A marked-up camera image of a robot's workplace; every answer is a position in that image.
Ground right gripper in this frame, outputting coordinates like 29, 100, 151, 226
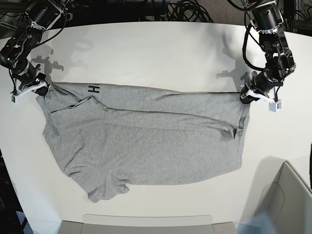
11, 64, 50, 96

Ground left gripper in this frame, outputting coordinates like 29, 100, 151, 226
240, 70, 283, 104

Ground grey T-shirt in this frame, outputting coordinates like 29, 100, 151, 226
37, 83, 250, 202

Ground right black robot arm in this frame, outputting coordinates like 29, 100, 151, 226
0, 0, 69, 97

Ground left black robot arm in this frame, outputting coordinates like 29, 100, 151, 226
240, 0, 296, 104

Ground grey plastic bin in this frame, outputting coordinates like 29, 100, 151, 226
240, 161, 312, 234

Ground blue cloth at bottom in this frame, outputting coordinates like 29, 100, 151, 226
236, 212, 272, 234

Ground grey tray at table edge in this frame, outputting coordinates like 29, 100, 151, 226
58, 214, 237, 234

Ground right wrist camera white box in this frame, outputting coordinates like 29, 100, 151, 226
10, 94, 22, 105

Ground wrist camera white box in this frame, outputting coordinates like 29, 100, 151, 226
10, 94, 22, 105
269, 99, 281, 113

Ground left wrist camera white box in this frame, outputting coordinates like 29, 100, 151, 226
269, 99, 281, 113

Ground tangled black cables behind table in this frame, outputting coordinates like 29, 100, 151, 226
168, 0, 215, 24

